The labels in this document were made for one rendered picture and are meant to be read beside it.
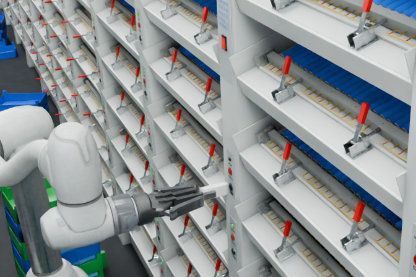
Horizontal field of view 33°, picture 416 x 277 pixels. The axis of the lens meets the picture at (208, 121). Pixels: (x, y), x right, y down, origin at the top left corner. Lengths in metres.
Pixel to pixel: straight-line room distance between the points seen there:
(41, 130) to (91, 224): 0.59
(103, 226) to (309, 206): 0.47
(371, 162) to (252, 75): 0.46
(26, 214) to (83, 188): 0.69
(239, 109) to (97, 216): 0.40
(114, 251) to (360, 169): 2.27
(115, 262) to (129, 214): 1.65
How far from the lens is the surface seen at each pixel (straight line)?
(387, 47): 1.10
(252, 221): 1.71
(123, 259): 3.26
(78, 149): 1.50
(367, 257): 1.27
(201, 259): 2.24
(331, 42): 1.16
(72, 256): 2.85
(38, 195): 2.18
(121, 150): 2.92
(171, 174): 2.33
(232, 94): 1.59
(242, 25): 1.53
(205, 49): 1.74
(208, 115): 1.82
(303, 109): 1.36
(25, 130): 2.07
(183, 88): 2.01
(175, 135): 2.14
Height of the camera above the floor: 1.85
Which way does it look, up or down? 24 degrees down
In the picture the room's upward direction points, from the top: 3 degrees counter-clockwise
